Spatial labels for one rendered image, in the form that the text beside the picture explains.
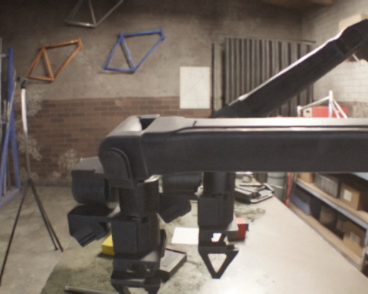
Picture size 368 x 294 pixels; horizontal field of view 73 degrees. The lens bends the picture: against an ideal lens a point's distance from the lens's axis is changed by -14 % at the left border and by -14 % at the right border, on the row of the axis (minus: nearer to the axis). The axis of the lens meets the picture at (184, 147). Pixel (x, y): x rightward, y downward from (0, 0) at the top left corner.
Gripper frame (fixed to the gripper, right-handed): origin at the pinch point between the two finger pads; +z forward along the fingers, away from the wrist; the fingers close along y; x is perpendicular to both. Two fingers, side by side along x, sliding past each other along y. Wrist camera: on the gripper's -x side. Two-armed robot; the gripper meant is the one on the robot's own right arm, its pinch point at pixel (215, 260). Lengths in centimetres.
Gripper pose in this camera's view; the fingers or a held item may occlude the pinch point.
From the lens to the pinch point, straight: 56.5
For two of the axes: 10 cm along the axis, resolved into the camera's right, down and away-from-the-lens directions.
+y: -0.7, 1.7, -9.8
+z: 0.0, 9.9, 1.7
